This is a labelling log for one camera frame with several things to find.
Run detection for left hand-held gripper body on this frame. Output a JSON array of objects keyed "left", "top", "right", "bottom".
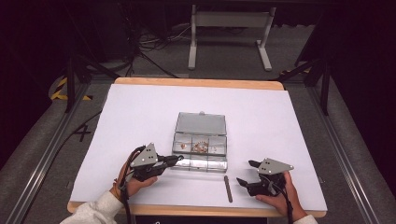
[{"left": 129, "top": 142, "right": 172, "bottom": 183}]

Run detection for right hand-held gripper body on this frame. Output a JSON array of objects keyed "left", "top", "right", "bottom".
[{"left": 247, "top": 158, "right": 295, "bottom": 198}]

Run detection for dark grey hair stick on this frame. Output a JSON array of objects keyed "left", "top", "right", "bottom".
[{"left": 223, "top": 175, "right": 233, "bottom": 203}]

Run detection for clear compartment storage box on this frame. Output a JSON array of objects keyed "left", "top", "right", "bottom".
[{"left": 170, "top": 110, "right": 229, "bottom": 174}]

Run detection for person's left hand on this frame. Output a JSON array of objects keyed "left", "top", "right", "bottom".
[{"left": 110, "top": 162, "right": 159, "bottom": 201}]

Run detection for person's right hand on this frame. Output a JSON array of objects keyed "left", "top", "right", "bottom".
[{"left": 255, "top": 171, "right": 308, "bottom": 222}]

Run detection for white table cover sheet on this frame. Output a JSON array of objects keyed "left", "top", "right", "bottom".
[{"left": 69, "top": 83, "right": 328, "bottom": 212}]

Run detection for black metal stand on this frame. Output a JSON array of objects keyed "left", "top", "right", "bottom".
[
  {"left": 64, "top": 55, "right": 120, "bottom": 114},
  {"left": 270, "top": 57, "right": 331, "bottom": 117}
]

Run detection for black and yellow floor tape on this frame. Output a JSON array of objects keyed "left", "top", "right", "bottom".
[{"left": 49, "top": 76, "right": 93, "bottom": 102}]

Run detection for right hand-held gripper black cable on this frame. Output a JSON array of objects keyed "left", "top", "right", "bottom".
[{"left": 267, "top": 175, "right": 295, "bottom": 224}]

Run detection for hand-held gripper black cable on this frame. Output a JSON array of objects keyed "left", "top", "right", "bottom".
[
  {"left": 267, "top": 175, "right": 295, "bottom": 224},
  {"left": 119, "top": 145, "right": 148, "bottom": 224}
]

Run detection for left hand-held gripper black cable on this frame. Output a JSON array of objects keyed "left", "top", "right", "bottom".
[{"left": 119, "top": 145, "right": 148, "bottom": 224}]

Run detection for aluminium floor rail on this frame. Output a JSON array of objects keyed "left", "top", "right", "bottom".
[
  {"left": 306, "top": 83, "right": 381, "bottom": 224},
  {"left": 4, "top": 82, "right": 92, "bottom": 224}
]

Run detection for thin black floor cable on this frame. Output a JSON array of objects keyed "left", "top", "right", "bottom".
[{"left": 18, "top": 108, "right": 104, "bottom": 224}]

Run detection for tangle of floor cables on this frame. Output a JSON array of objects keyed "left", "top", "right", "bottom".
[{"left": 118, "top": 3, "right": 194, "bottom": 78}]

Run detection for white metal table frame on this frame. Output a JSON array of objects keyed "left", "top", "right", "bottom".
[{"left": 187, "top": 4, "right": 277, "bottom": 72}]

